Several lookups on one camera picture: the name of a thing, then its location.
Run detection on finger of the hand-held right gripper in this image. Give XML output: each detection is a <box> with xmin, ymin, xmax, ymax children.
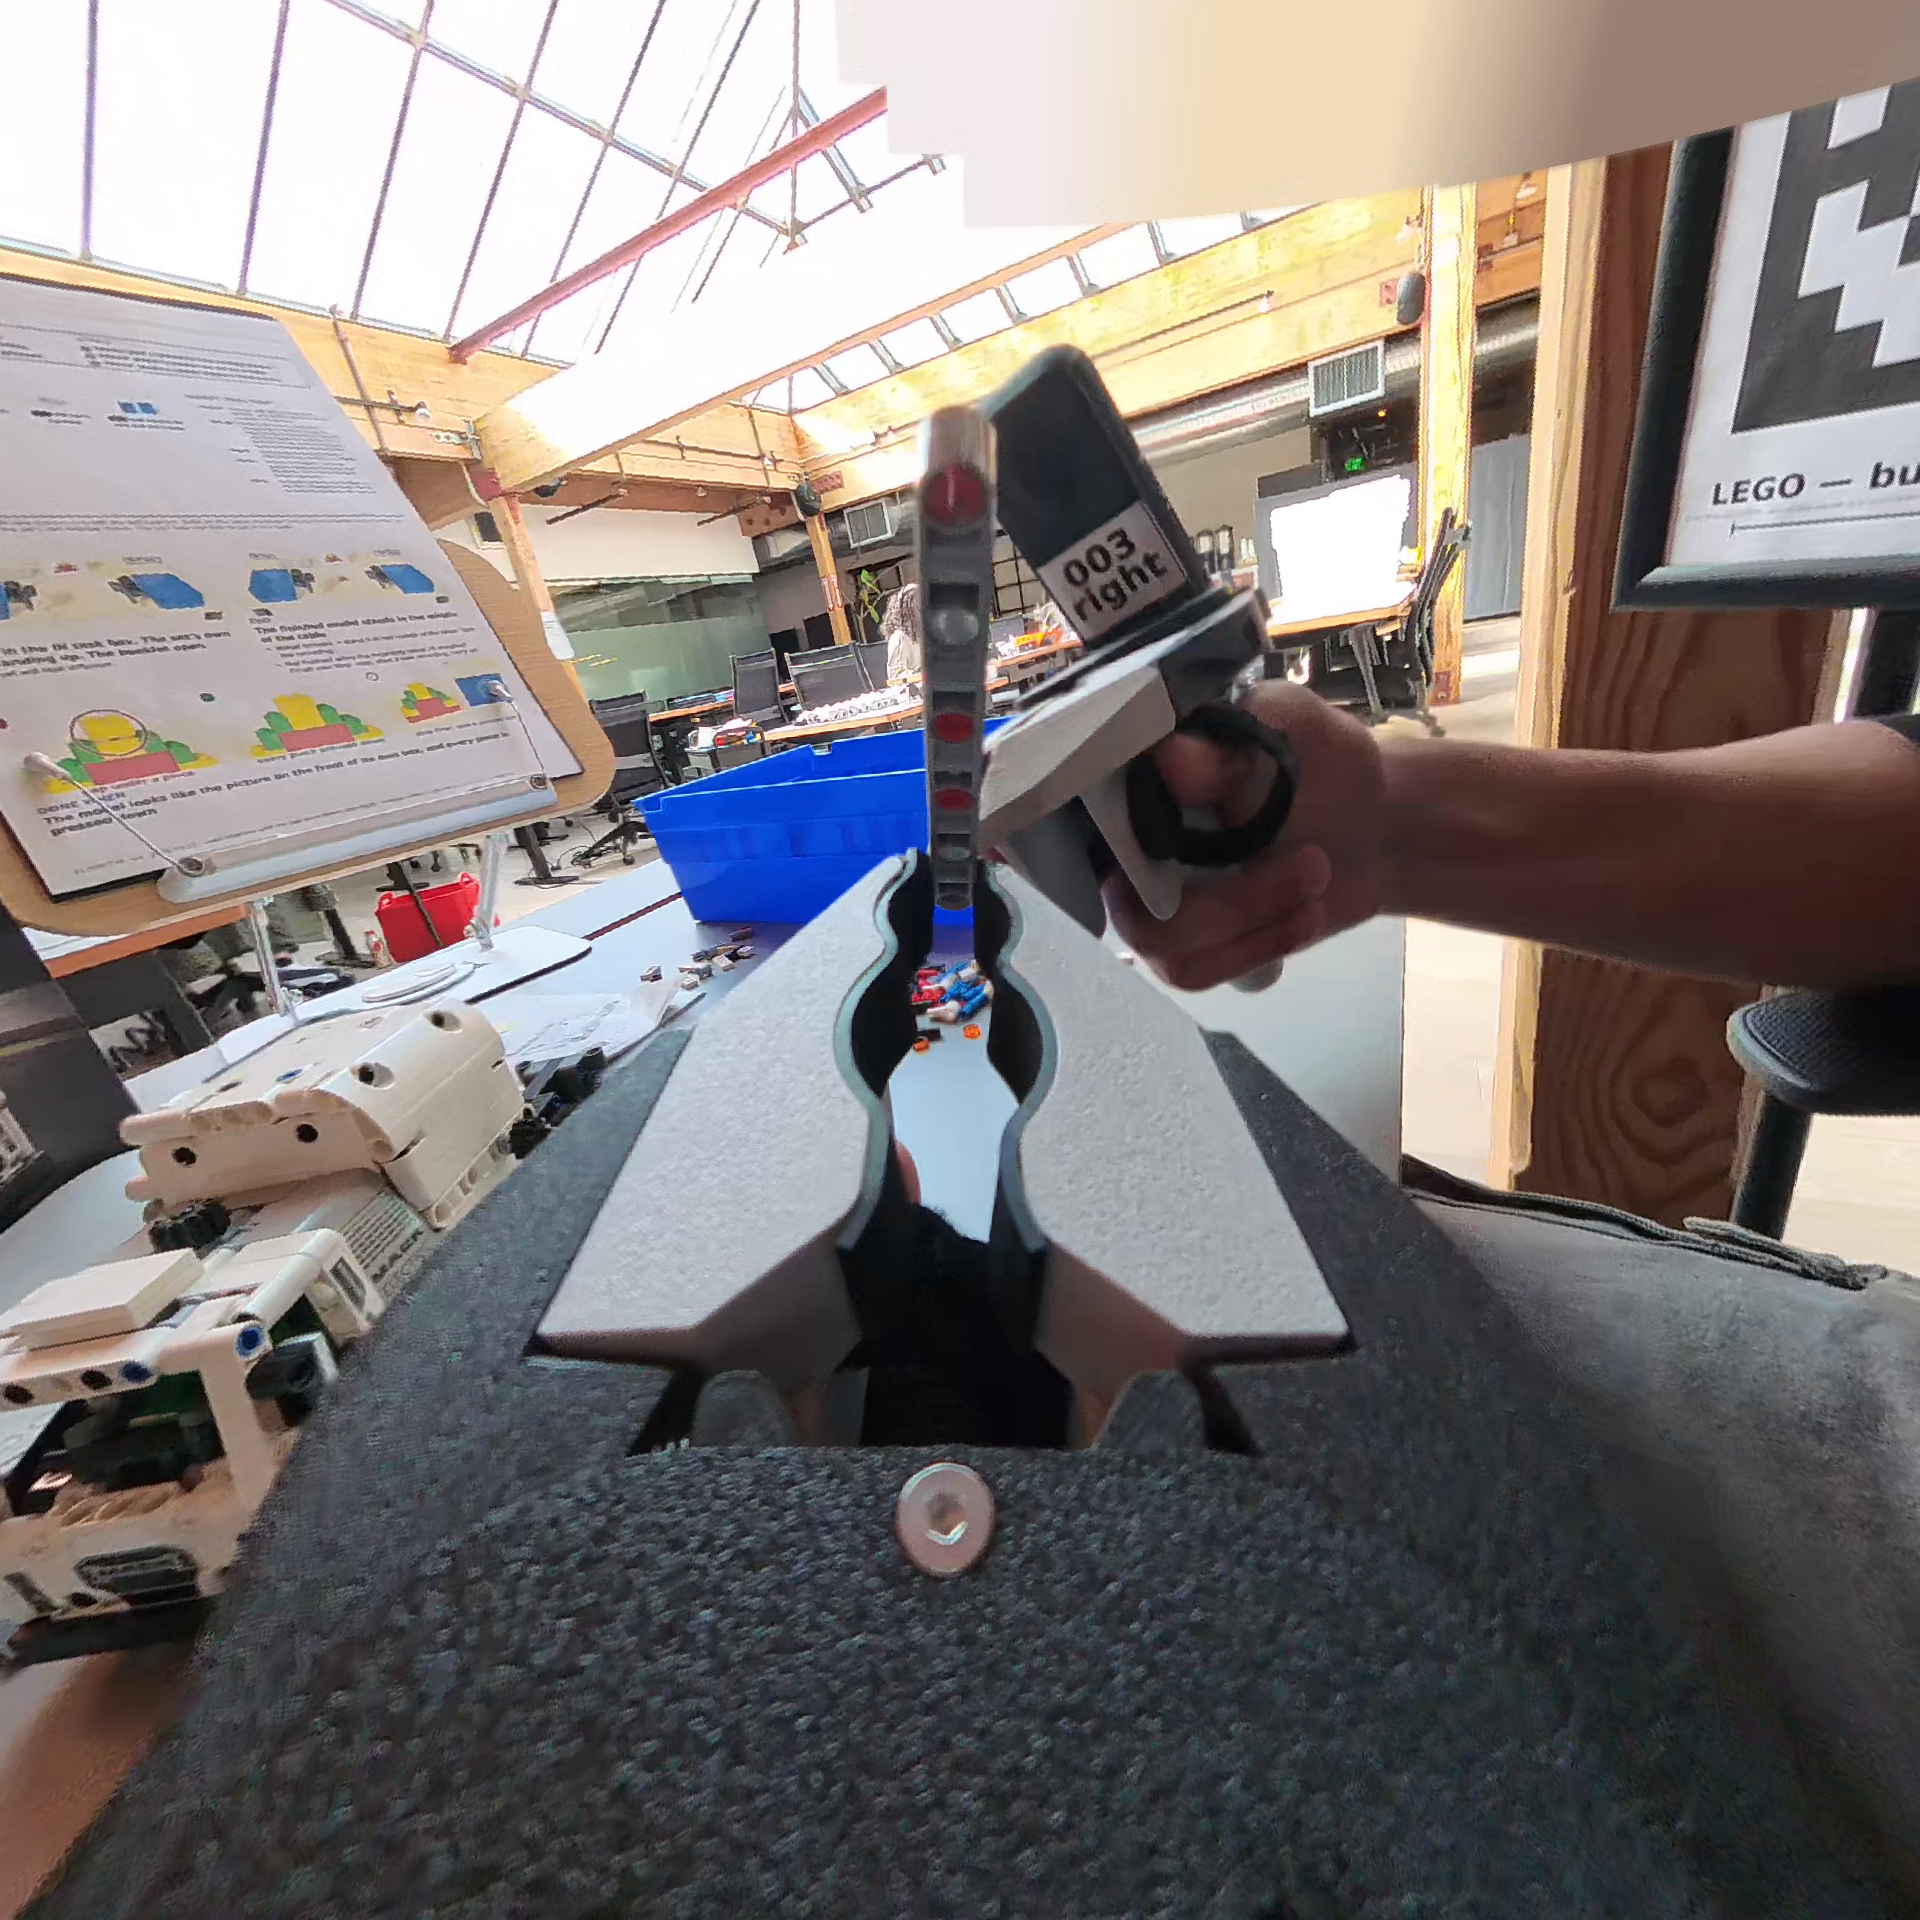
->
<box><xmin>976</xmin><ymin>657</ymin><xmax>1181</xmax><ymax>860</ymax></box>

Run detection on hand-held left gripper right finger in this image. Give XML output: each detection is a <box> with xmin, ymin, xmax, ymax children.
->
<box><xmin>970</xmin><ymin>862</ymin><xmax>1352</xmax><ymax>1450</ymax></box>

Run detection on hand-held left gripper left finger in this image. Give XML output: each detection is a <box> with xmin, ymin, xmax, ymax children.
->
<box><xmin>535</xmin><ymin>851</ymin><xmax>928</xmax><ymax>1450</ymax></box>

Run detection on grey lego beam red pins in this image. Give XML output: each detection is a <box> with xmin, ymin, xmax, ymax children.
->
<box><xmin>914</xmin><ymin>406</ymin><xmax>999</xmax><ymax>913</ymax></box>

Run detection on person's right forearm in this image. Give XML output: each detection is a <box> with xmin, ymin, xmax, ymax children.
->
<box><xmin>1372</xmin><ymin>717</ymin><xmax>1920</xmax><ymax>995</ymax></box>

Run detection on pile of small lego pieces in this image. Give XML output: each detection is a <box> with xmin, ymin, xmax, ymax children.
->
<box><xmin>641</xmin><ymin>928</ymin><xmax>994</xmax><ymax>1056</ymax></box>

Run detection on white green lego truck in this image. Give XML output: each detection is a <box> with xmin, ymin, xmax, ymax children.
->
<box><xmin>0</xmin><ymin>997</ymin><xmax>529</xmax><ymax>1664</ymax></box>

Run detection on printed cardboard set box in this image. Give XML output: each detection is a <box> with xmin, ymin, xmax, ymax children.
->
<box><xmin>0</xmin><ymin>908</ymin><xmax>144</xmax><ymax>1234</ymax></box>

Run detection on person's right hand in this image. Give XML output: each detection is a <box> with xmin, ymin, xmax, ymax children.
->
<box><xmin>1100</xmin><ymin>682</ymin><xmax>1394</xmax><ymax>995</ymax></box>

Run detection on paper instruction booklet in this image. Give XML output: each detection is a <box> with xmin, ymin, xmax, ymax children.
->
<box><xmin>496</xmin><ymin>982</ymin><xmax>705</xmax><ymax>1070</ymax></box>

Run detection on white board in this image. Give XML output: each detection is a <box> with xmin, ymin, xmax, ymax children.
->
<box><xmin>1247</xmin><ymin>461</ymin><xmax>1422</xmax><ymax>641</ymax></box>

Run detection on blue plastic bin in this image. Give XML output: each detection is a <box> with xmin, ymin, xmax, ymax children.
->
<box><xmin>633</xmin><ymin>717</ymin><xmax>985</xmax><ymax>926</ymax></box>

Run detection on red bucket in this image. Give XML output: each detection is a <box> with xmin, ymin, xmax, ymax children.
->
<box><xmin>372</xmin><ymin>874</ymin><xmax>484</xmax><ymax>966</ymax></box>

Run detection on black office chair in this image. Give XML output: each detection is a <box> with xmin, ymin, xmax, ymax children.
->
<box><xmin>590</xmin><ymin>692</ymin><xmax>673</xmax><ymax>874</ymax></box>

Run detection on person's grey trousers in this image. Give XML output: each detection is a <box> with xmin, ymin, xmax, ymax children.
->
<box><xmin>1400</xmin><ymin>1155</ymin><xmax>1920</xmax><ymax>1920</ymax></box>

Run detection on black stool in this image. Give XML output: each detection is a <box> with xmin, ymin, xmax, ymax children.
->
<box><xmin>1726</xmin><ymin>988</ymin><xmax>1920</xmax><ymax>1243</ymax></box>

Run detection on black framed tag poster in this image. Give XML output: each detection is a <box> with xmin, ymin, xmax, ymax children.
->
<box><xmin>1610</xmin><ymin>70</ymin><xmax>1920</xmax><ymax>616</ymax></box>

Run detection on document stand with instruction sheet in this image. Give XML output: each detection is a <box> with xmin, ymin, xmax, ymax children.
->
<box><xmin>0</xmin><ymin>274</ymin><xmax>620</xmax><ymax>1010</ymax></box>

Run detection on wooden post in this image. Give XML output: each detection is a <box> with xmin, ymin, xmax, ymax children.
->
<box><xmin>1488</xmin><ymin>147</ymin><xmax>1848</xmax><ymax>1234</ymax></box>

